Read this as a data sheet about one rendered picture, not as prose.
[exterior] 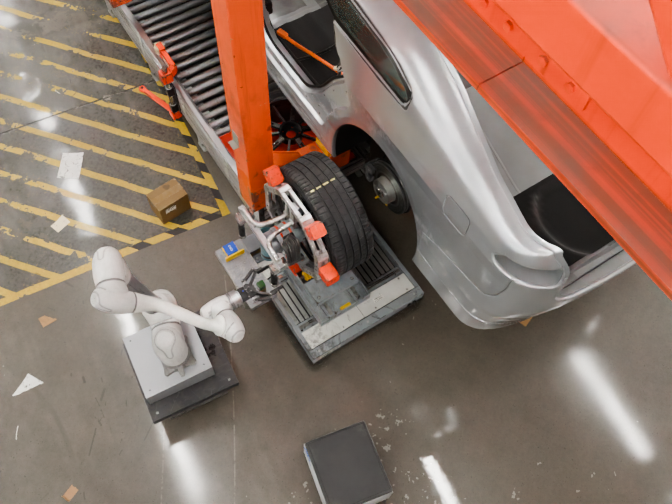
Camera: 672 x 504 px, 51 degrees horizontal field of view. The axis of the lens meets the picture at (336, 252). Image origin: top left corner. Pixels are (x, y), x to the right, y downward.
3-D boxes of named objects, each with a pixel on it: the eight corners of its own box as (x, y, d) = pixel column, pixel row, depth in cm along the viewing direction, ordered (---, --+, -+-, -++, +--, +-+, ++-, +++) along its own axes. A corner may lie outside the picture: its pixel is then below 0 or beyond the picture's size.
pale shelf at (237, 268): (277, 296, 402) (277, 294, 399) (251, 311, 397) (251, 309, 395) (240, 240, 418) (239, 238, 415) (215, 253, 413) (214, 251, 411)
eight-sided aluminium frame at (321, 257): (327, 287, 389) (330, 240, 340) (317, 293, 387) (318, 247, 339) (276, 215, 409) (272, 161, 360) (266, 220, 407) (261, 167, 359)
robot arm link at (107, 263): (158, 338, 382) (152, 302, 392) (186, 328, 381) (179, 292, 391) (87, 288, 313) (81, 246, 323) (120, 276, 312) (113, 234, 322)
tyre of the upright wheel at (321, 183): (312, 203, 425) (375, 280, 393) (278, 221, 418) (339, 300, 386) (304, 126, 370) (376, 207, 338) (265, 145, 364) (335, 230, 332)
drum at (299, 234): (308, 242, 378) (308, 230, 366) (274, 261, 372) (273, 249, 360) (294, 223, 383) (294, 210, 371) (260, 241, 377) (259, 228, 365)
